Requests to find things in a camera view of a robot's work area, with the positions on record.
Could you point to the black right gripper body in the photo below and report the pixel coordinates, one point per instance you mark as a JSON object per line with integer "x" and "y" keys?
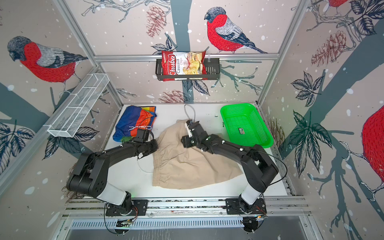
{"x": 190, "y": 141}

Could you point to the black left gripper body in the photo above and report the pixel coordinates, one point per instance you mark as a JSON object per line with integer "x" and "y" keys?
{"x": 150, "y": 147}

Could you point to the rainbow striped shorts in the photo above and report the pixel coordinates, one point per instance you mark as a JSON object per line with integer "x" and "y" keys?
{"x": 133, "y": 119}

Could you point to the beige shorts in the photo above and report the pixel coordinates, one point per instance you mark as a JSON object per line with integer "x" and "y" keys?
{"x": 179, "y": 168}

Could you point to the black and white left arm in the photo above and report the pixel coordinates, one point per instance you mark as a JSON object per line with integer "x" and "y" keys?
{"x": 90, "y": 175}

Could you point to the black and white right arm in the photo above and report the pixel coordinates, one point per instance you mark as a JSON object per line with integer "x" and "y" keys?
{"x": 259, "y": 169}

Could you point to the green plastic tray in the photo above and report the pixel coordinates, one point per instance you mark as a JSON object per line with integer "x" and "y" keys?
{"x": 246, "y": 116}

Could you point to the red cassava chips bag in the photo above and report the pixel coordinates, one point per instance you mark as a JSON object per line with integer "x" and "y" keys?
{"x": 175, "y": 64}

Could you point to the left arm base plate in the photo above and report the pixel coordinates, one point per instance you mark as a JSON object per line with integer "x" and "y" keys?
{"x": 130, "y": 208}

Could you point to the black wire basket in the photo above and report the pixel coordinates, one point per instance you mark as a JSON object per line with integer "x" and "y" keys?
{"x": 212, "y": 68}

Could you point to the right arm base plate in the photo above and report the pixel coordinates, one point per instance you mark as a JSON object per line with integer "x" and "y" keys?
{"x": 234, "y": 205}

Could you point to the white wire mesh shelf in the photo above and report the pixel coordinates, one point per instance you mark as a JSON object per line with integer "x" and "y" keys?
{"x": 81, "y": 102}

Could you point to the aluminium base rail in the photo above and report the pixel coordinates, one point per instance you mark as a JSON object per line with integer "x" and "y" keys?
{"x": 190, "y": 207}

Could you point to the aluminium horizontal frame bar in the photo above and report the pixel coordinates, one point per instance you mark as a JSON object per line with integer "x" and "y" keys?
{"x": 153, "y": 58}

